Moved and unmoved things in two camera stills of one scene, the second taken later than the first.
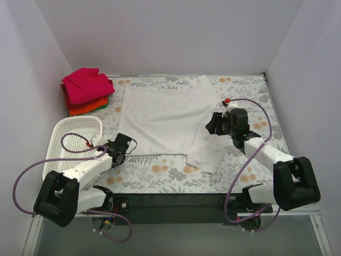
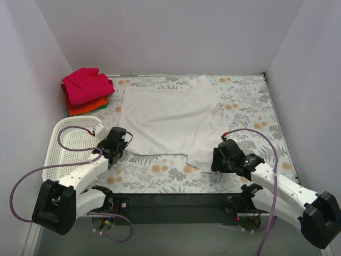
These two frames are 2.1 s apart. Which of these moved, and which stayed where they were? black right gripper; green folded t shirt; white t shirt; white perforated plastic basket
Moved: black right gripper
Stayed: white t shirt; white perforated plastic basket; green folded t shirt
